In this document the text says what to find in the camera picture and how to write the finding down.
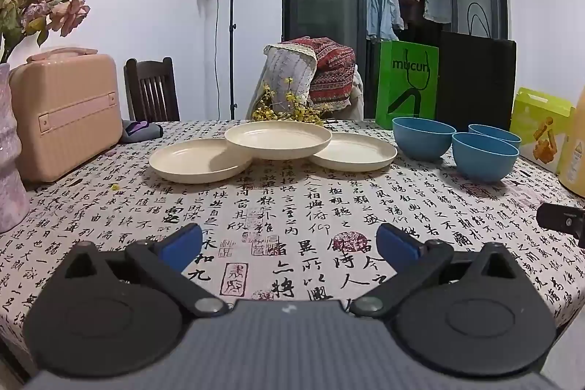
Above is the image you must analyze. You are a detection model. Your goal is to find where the cream round plate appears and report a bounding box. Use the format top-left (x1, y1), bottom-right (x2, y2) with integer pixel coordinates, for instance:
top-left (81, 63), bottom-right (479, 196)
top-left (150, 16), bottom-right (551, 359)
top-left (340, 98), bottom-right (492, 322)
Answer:
top-left (149, 138), bottom-right (253, 183)
top-left (224, 120), bottom-right (333, 161)
top-left (311, 133), bottom-right (398, 172)

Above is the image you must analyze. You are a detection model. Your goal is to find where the yellow flower branch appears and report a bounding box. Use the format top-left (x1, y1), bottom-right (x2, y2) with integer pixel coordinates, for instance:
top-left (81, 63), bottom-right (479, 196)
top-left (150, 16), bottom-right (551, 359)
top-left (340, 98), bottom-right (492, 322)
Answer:
top-left (251, 77), bottom-right (325, 126)

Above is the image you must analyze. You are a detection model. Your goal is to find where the calligraphy printed tablecloth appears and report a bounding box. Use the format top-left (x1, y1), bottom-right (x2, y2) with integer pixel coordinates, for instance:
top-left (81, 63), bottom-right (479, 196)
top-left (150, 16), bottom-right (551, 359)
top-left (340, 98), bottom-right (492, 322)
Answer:
top-left (0, 119), bottom-right (585, 377)

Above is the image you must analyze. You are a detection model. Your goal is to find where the chair draped with blankets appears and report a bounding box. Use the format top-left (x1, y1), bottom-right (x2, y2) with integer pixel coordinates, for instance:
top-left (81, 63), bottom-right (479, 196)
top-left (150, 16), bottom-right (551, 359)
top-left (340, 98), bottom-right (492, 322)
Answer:
top-left (350, 65), bottom-right (365, 119)

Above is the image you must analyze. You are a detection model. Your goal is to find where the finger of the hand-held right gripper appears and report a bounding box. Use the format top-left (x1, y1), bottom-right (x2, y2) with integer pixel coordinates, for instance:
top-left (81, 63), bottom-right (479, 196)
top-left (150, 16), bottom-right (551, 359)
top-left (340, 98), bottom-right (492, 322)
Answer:
top-left (536, 204), bottom-right (585, 248)

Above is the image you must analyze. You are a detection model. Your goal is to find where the yellow thermos jug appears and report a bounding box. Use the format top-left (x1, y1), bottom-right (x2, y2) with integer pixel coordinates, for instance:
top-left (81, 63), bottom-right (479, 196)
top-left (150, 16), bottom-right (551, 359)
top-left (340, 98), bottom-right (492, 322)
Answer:
top-left (558, 86), bottom-right (585, 195)

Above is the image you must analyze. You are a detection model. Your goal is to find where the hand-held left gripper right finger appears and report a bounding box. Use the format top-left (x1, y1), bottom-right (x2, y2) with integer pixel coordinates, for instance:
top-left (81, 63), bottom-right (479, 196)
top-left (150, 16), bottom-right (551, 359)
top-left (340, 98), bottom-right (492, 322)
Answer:
top-left (350, 223), bottom-right (522, 318)

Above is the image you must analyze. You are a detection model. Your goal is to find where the red patterned blanket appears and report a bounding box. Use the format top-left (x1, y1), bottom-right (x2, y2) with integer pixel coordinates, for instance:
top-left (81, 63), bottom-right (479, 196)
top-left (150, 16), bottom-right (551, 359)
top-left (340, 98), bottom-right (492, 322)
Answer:
top-left (280, 36), bottom-right (357, 110)

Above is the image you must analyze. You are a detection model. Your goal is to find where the green paper bag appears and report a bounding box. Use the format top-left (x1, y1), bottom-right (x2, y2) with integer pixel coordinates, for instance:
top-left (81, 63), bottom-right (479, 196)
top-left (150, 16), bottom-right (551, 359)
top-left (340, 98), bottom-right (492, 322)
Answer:
top-left (375, 40), bottom-right (439, 130)

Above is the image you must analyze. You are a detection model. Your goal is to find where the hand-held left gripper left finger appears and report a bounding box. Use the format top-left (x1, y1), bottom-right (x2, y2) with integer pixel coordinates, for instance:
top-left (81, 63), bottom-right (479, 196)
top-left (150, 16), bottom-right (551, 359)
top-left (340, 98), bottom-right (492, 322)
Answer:
top-left (59, 223), bottom-right (229, 318)

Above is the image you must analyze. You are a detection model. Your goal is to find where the pink hard suitcase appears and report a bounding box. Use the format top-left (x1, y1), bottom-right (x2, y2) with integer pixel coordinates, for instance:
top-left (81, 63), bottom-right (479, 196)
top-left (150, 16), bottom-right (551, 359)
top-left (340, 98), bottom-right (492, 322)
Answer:
top-left (8, 47), bottom-right (123, 183)

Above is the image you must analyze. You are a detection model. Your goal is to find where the grey white knitted cloth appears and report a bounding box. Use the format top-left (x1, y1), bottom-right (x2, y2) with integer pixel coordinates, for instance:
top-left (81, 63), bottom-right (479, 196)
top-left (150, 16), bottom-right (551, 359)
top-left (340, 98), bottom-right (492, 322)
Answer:
top-left (263, 44), bottom-right (317, 117)

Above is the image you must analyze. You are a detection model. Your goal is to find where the dark wooden chair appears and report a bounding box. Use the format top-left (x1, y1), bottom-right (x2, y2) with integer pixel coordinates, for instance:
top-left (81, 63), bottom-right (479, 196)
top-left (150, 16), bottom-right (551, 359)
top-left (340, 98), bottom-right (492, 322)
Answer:
top-left (124, 57), bottom-right (180, 122)

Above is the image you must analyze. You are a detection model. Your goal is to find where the purple grey cloth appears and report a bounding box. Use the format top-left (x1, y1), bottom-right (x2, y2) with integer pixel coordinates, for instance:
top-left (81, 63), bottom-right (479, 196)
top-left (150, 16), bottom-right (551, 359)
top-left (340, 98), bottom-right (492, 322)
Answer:
top-left (121, 120), bottom-right (162, 143)

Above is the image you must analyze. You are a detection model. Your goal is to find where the yellow green snack box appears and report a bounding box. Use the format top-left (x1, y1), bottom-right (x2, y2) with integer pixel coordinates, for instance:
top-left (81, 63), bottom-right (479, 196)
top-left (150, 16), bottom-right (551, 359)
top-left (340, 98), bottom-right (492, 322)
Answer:
top-left (509, 87), bottom-right (575, 172)

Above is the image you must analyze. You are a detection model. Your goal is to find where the pink textured vase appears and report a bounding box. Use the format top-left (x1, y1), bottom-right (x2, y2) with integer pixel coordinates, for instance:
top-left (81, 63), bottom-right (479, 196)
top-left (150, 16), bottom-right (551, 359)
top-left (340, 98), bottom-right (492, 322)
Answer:
top-left (0, 62), bottom-right (30, 234)

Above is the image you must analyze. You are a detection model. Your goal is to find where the blue bowl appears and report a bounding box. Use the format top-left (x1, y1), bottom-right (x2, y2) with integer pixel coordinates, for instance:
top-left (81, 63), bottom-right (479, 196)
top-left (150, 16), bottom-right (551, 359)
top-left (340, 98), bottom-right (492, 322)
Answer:
top-left (392, 117), bottom-right (457, 161)
top-left (452, 132), bottom-right (520, 183)
top-left (468, 124), bottom-right (522, 148)

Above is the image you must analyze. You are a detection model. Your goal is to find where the black paper bag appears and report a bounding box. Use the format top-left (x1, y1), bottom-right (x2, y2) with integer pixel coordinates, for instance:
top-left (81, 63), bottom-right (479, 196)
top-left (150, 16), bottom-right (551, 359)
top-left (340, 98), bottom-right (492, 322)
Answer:
top-left (436, 1), bottom-right (517, 130)

